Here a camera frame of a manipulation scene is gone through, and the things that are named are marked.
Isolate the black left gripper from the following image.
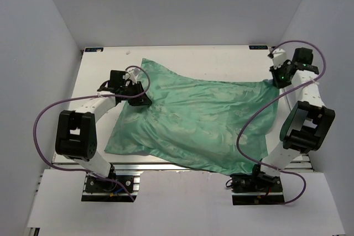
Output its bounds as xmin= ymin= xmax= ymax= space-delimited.
xmin=120 ymin=81 xmax=152 ymax=106

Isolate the light blue pillowcase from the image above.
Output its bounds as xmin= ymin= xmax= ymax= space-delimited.
xmin=105 ymin=59 xmax=279 ymax=175

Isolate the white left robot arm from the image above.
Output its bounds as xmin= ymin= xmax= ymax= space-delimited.
xmin=55 ymin=66 xmax=152 ymax=191

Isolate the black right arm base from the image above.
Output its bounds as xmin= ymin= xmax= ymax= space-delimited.
xmin=225 ymin=164 xmax=285 ymax=206

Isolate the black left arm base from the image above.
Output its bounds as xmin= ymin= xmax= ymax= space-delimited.
xmin=81 ymin=171 xmax=142 ymax=203

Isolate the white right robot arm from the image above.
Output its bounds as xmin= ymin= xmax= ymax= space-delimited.
xmin=249 ymin=48 xmax=335 ymax=191

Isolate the blue sticker left corner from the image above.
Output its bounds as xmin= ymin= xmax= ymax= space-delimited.
xmin=84 ymin=47 xmax=103 ymax=53

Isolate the blue sticker corner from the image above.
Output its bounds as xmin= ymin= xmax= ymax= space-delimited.
xmin=248 ymin=45 xmax=268 ymax=50
xmin=84 ymin=47 xmax=103 ymax=53

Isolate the blue sticker right corner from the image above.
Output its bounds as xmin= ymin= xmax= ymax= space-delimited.
xmin=248 ymin=45 xmax=268 ymax=50

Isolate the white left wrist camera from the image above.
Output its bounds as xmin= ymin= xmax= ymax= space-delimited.
xmin=125 ymin=67 xmax=140 ymax=85

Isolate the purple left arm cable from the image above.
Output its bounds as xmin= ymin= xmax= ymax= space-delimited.
xmin=33 ymin=65 xmax=152 ymax=202

